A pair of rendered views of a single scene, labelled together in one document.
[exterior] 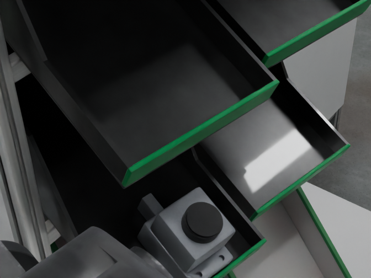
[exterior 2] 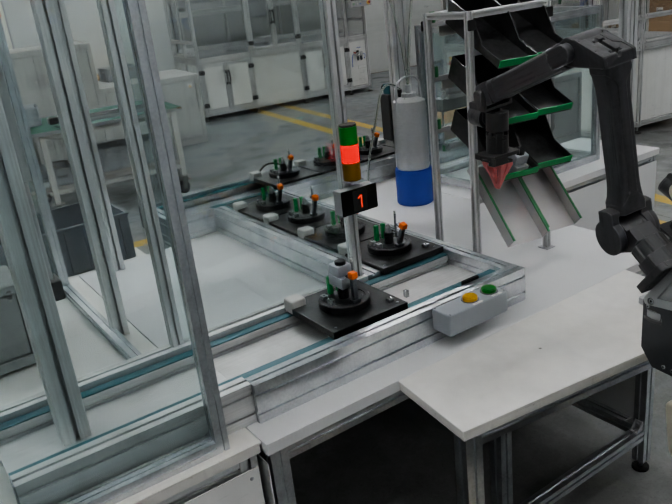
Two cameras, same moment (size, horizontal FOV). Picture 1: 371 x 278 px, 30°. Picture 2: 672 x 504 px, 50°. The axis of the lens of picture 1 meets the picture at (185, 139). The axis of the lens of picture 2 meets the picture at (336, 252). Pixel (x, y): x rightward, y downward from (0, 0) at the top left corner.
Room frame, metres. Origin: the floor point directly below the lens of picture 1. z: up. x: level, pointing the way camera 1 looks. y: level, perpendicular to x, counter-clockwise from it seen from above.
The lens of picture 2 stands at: (-1.74, -0.14, 1.79)
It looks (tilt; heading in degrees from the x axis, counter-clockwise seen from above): 21 degrees down; 19
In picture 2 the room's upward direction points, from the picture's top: 7 degrees counter-clockwise
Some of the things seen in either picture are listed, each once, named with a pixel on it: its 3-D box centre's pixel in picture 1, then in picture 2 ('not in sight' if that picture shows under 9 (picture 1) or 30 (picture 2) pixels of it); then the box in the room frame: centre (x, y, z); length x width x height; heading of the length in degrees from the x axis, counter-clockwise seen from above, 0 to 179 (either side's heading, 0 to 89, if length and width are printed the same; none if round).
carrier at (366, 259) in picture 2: not in sight; (388, 235); (0.33, 0.39, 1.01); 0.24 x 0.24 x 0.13; 52
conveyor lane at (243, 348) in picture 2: not in sight; (353, 315); (-0.03, 0.42, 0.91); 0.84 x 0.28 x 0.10; 142
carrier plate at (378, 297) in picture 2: not in sight; (345, 306); (-0.08, 0.43, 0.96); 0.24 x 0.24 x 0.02; 52
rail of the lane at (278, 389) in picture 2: not in sight; (400, 331); (-0.12, 0.27, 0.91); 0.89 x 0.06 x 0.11; 142
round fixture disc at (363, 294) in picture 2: not in sight; (344, 299); (-0.08, 0.43, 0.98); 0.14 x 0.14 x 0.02
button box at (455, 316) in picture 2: not in sight; (470, 309); (-0.01, 0.10, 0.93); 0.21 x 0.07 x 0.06; 142
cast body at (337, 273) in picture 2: not in sight; (339, 271); (-0.07, 0.43, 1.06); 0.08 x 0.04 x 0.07; 51
